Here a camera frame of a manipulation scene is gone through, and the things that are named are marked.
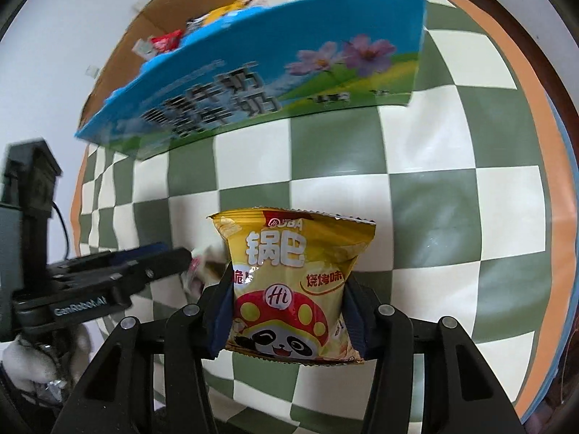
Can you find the cardboard box with blue side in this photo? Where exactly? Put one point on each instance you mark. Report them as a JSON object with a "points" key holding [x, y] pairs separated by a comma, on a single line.
{"points": [[253, 77]]}

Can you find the black white snack packet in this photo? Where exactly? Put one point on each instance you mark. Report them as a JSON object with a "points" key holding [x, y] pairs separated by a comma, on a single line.
{"points": [[195, 23]]}

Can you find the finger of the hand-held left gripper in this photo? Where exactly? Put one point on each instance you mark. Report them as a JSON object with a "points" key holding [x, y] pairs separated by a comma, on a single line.
{"points": [[138, 254], [154, 271]]}

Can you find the green white checkered mat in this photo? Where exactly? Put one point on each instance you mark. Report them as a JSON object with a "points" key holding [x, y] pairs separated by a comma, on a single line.
{"points": [[429, 212]]}

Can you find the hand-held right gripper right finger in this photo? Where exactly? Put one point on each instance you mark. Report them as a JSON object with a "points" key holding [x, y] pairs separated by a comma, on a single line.
{"points": [[356, 325]]}

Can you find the red white snack packet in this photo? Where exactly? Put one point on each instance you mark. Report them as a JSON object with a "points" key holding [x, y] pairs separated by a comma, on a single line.
{"points": [[165, 43]]}

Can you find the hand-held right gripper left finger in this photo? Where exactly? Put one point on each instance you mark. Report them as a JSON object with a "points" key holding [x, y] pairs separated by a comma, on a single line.
{"points": [[221, 321]]}

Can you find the yellow snack packet red label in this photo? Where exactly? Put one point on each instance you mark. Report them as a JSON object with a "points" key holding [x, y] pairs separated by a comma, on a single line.
{"points": [[289, 280]]}

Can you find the crinkled silver foil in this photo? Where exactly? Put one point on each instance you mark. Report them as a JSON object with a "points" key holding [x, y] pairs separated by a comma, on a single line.
{"points": [[52, 389]]}

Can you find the person's left forearm fuzzy sleeve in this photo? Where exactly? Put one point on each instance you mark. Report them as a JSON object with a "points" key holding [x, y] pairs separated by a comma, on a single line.
{"points": [[27, 361]]}

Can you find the small white pink snack packet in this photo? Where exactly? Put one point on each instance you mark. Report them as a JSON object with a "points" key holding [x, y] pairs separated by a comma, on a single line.
{"points": [[199, 275]]}

